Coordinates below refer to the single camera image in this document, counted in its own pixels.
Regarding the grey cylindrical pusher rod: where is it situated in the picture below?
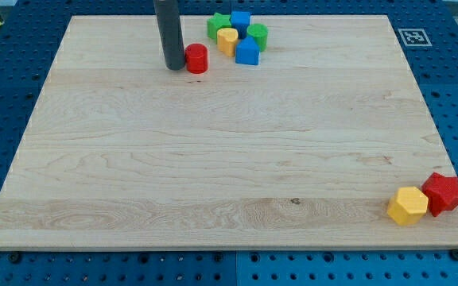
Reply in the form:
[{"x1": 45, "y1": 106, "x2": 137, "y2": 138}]
[{"x1": 153, "y1": 0, "x2": 185, "y2": 71}]

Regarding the blue cube block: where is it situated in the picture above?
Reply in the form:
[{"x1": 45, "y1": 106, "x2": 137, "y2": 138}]
[{"x1": 230, "y1": 10, "x2": 251, "y2": 39}]

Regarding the red star block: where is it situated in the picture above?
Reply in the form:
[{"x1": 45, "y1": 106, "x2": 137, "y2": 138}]
[{"x1": 421, "y1": 172, "x2": 458, "y2": 217}]

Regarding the white fiducial marker tag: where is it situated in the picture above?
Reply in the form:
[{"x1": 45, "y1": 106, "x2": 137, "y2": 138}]
[{"x1": 398, "y1": 28, "x2": 432, "y2": 47}]

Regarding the blue triangular block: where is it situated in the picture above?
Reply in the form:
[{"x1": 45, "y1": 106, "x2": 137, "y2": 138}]
[{"x1": 235, "y1": 37, "x2": 260, "y2": 65}]

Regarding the yellow heart block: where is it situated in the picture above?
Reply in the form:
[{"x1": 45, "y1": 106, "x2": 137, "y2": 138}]
[{"x1": 217, "y1": 28, "x2": 239, "y2": 57}]

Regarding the red cylinder block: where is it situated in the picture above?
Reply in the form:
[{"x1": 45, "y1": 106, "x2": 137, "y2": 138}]
[{"x1": 185, "y1": 43, "x2": 208, "y2": 74}]

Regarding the green star block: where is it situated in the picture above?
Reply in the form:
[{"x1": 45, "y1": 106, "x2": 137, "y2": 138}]
[{"x1": 207, "y1": 12, "x2": 231, "y2": 42}]

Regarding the yellow hexagon block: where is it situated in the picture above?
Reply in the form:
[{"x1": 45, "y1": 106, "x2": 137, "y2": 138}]
[{"x1": 386, "y1": 187, "x2": 429, "y2": 226}]

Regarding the green cylinder block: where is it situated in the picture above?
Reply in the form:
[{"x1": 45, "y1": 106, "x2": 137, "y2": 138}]
[{"x1": 246, "y1": 23, "x2": 269, "y2": 52}]

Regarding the light wooden board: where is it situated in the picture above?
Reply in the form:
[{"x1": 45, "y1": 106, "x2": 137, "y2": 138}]
[{"x1": 0, "y1": 15, "x2": 458, "y2": 251}]

